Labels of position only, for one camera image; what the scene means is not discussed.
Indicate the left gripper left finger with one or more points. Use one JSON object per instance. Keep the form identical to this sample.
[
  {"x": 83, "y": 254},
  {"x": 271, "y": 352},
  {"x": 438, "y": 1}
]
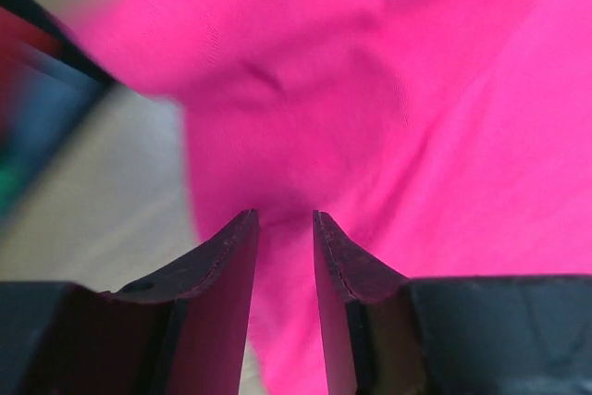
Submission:
[{"x": 179, "y": 330}]

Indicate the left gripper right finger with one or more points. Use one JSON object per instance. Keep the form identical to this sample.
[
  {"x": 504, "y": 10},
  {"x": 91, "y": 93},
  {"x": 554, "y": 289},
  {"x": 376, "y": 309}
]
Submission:
[{"x": 384, "y": 333}]

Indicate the pink t shirt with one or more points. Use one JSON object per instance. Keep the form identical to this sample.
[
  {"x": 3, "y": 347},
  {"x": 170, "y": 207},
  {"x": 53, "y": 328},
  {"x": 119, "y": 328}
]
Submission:
[{"x": 447, "y": 137}]

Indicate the folded green shirt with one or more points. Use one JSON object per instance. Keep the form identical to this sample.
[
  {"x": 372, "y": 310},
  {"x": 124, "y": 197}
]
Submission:
[{"x": 11, "y": 183}]

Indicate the folded dark red shirt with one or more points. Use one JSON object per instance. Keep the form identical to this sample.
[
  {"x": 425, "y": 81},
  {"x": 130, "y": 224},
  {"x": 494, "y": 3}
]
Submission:
[{"x": 16, "y": 33}]

